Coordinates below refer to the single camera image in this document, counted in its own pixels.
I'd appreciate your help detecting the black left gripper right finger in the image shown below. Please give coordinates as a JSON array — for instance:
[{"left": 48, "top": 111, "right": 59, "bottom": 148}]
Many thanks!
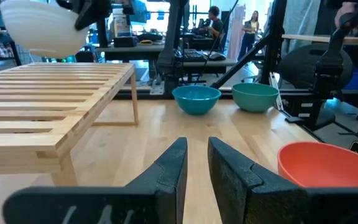
[{"left": 207, "top": 136, "right": 358, "bottom": 224}]

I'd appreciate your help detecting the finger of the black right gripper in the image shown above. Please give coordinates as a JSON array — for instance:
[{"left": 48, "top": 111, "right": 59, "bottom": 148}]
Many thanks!
[
  {"left": 56, "top": 0, "right": 74, "bottom": 10},
  {"left": 74, "top": 0, "right": 111, "bottom": 31}
]

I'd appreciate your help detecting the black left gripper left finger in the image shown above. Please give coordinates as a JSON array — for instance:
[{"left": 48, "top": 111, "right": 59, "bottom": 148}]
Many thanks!
[{"left": 2, "top": 137, "right": 188, "bottom": 224}]

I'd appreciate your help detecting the white bowl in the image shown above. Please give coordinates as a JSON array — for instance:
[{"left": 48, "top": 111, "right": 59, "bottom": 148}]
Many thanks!
[{"left": 0, "top": 0, "right": 90, "bottom": 59}]

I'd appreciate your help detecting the orange bowl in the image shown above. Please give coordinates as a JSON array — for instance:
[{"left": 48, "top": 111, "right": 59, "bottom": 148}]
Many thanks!
[{"left": 277, "top": 141, "right": 358, "bottom": 189}]

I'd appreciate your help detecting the green bowl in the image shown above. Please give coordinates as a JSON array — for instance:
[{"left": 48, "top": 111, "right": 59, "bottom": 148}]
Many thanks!
[{"left": 231, "top": 82, "right": 280, "bottom": 113}]

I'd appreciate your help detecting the cyan bowl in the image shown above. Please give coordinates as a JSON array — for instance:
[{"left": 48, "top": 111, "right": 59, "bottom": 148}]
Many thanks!
[{"left": 172, "top": 85, "right": 222, "bottom": 116}]

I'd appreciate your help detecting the wooden slatted shelf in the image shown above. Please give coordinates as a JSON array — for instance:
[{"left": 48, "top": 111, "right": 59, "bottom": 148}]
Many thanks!
[{"left": 0, "top": 62, "right": 140, "bottom": 187}]

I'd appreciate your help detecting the black box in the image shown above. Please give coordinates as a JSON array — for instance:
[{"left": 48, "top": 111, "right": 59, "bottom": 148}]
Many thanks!
[{"left": 113, "top": 35, "right": 138, "bottom": 49}]

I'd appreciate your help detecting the black keyboard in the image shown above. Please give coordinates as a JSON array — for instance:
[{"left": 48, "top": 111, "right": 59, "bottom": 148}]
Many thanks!
[{"left": 178, "top": 49, "right": 208, "bottom": 63}]

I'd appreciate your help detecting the person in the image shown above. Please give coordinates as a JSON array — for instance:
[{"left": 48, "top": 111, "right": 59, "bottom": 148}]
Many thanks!
[
  {"left": 201, "top": 5, "right": 225, "bottom": 51},
  {"left": 237, "top": 10, "right": 260, "bottom": 62}
]

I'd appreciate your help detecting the black computer mouse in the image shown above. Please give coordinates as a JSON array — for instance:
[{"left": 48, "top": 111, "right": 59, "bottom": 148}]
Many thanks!
[{"left": 208, "top": 51, "right": 227, "bottom": 62}]

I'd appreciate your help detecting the black office chair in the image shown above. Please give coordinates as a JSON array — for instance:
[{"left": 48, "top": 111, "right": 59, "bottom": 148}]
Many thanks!
[{"left": 276, "top": 43, "right": 354, "bottom": 90}]

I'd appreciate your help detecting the wooden desk top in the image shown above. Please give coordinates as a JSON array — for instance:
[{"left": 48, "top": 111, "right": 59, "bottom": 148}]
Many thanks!
[{"left": 281, "top": 33, "right": 358, "bottom": 45}]

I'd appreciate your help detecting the person's hand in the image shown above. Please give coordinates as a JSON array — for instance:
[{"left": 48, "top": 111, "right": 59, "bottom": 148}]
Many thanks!
[{"left": 334, "top": 2, "right": 358, "bottom": 29}]

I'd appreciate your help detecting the black metal table frame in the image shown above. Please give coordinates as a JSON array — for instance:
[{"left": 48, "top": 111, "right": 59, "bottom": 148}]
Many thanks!
[{"left": 113, "top": 0, "right": 295, "bottom": 101}]

